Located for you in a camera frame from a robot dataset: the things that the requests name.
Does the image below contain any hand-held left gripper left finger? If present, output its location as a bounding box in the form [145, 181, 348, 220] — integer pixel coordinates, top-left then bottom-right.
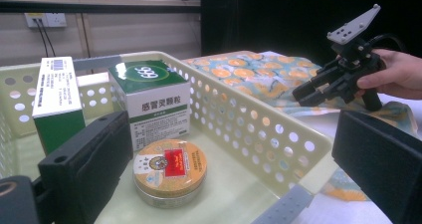
[37, 110, 134, 224]

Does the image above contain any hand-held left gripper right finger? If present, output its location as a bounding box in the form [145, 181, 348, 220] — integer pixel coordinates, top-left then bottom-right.
[331, 110, 422, 224]

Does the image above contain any orange slice print cloth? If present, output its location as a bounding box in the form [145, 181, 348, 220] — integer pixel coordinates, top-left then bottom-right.
[181, 50, 420, 202]

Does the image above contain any square green white medicine box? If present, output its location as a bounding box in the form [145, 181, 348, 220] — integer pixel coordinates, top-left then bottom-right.
[107, 59, 191, 152]

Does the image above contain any pale green perforated plastic basket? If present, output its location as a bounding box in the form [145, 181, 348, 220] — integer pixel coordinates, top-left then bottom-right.
[0, 50, 333, 224]

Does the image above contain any black curtain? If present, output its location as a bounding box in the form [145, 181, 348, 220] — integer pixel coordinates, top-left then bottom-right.
[200, 0, 422, 66]

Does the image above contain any round orange tin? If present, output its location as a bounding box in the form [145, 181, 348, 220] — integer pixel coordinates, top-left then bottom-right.
[132, 138, 208, 209]

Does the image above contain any tall green white medicine box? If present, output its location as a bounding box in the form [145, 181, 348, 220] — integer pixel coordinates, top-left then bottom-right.
[32, 56, 87, 156]

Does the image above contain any grey tape strip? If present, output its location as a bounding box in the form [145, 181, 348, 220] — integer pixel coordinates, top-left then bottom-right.
[73, 54, 122, 73]
[250, 183, 315, 224]

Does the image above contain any wooden desk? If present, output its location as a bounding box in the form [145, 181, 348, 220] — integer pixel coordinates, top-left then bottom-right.
[0, 0, 202, 13]

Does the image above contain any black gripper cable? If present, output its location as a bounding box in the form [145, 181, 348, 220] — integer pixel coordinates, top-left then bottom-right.
[369, 33, 407, 54]

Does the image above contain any black power cable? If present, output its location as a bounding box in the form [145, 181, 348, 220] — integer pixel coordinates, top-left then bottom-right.
[34, 19, 51, 58]
[39, 19, 57, 58]

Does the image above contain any white wall socket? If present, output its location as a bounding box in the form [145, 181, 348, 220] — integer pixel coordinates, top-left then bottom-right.
[24, 12, 68, 29]

